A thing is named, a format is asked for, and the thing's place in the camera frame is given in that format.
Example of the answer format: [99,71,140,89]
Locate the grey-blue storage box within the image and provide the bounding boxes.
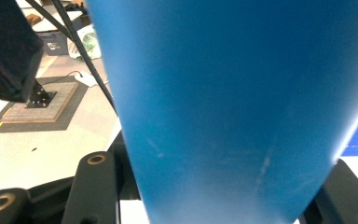
[36,31,71,57]

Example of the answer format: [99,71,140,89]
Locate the dark grey mat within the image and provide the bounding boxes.
[0,76,90,134]

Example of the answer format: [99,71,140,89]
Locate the black stand leg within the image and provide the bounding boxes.
[24,0,73,41]
[51,0,118,116]

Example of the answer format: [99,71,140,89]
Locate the white bag with green print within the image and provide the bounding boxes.
[68,23,103,61]

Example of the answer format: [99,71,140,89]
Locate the black cable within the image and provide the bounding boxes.
[40,70,84,87]

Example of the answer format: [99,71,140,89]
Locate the black perforated metal bracket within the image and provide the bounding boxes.
[26,78,59,109]

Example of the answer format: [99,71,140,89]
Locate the wooden board with grey carpet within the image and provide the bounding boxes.
[0,81,80,124]

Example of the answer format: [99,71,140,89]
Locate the white adapter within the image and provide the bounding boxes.
[74,71,99,88]

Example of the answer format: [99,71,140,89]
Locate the blue plastic object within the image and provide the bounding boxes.
[86,0,358,224]

